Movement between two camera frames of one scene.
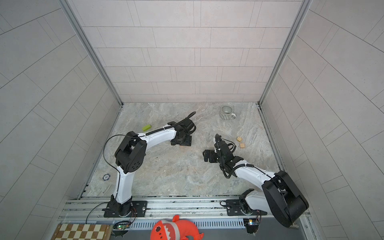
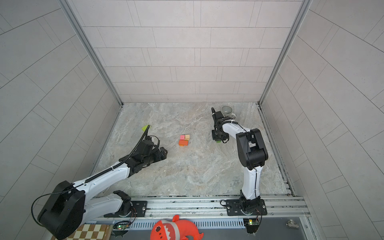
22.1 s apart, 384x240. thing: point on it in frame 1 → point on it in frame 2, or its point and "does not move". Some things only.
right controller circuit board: [252, 225] does not move
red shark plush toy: [163, 229] does not move
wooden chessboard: [82, 231] does not move
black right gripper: [212, 153] → [214, 136]
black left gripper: [188, 142] → [159, 158]
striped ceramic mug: [226, 113] does not move
